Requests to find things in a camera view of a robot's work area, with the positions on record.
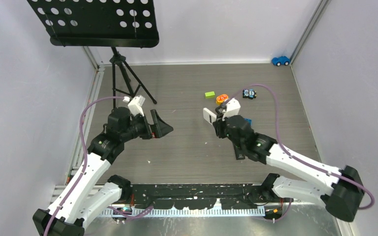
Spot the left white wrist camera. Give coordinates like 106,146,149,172
123,95,145,117

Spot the blue toy car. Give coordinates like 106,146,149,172
271,56,290,66

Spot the purple cable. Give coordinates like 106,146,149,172
42,96,156,236
223,84,376,222

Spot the orange yellow toy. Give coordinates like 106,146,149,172
216,94,229,105

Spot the black remote control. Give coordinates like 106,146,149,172
234,146,245,160

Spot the red and white remote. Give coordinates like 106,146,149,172
202,108,217,125

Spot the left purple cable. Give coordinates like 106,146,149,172
42,96,156,236

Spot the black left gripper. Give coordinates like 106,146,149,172
121,109,173,142

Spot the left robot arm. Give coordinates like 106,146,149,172
32,106,173,236

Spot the lime green block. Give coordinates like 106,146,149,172
204,91,216,99

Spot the black tripod music stand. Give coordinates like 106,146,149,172
28,0,159,104

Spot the blue flat brick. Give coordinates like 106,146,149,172
244,118,252,126

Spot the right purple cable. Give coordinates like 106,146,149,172
223,84,376,222

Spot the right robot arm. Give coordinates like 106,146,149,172
203,111,366,222

